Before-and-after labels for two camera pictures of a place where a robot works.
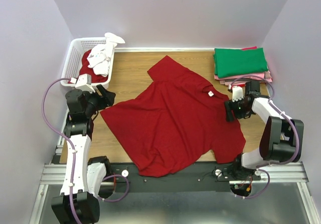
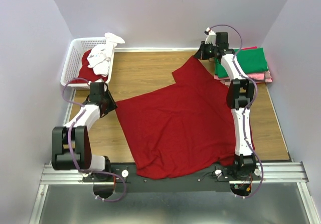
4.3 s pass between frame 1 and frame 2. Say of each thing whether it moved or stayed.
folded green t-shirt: stayed
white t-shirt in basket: stayed
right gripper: moved
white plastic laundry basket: stayed
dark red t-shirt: moved
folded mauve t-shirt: stayed
